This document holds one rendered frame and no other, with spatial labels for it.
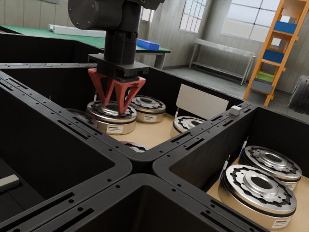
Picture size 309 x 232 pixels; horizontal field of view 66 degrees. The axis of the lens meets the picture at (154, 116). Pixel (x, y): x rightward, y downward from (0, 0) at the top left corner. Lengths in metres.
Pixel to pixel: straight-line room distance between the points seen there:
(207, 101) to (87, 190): 0.45
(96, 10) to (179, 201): 0.28
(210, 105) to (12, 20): 2.71
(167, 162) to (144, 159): 0.02
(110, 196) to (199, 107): 0.45
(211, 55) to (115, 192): 7.89
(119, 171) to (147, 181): 0.02
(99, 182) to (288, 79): 7.62
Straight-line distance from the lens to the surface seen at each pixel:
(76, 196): 0.17
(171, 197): 0.18
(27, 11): 3.16
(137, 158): 0.22
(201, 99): 0.59
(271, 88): 5.22
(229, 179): 0.37
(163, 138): 0.49
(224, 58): 7.92
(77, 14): 0.39
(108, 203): 0.17
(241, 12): 7.91
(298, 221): 0.43
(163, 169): 0.21
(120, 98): 0.45
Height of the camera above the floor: 1.04
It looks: 21 degrees down
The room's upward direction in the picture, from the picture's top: 14 degrees clockwise
